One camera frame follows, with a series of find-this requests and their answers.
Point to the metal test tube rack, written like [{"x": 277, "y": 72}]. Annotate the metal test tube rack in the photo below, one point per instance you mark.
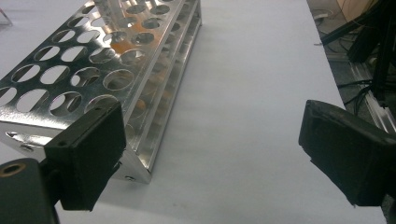
[{"x": 28, "y": 123}]

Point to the aluminium floor rail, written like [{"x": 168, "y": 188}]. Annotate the aluminium floor rail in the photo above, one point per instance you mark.
[{"x": 379, "y": 115}]

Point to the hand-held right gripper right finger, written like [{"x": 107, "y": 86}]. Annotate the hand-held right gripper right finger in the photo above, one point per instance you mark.
[{"x": 348, "y": 155}]

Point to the orange-capped clear test tube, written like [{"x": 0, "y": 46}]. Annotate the orange-capped clear test tube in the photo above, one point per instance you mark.
[{"x": 107, "y": 12}]

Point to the light wooden furniture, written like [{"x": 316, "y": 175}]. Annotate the light wooden furniture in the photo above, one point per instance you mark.
[{"x": 355, "y": 9}]

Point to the black metal stand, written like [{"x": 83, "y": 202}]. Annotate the black metal stand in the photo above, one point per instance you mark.
[{"x": 383, "y": 62}]

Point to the white table board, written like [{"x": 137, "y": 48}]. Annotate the white table board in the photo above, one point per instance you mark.
[{"x": 249, "y": 93}]

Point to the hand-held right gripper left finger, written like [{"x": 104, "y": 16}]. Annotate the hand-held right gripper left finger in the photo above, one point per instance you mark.
[{"x": 87, "y": 155}]

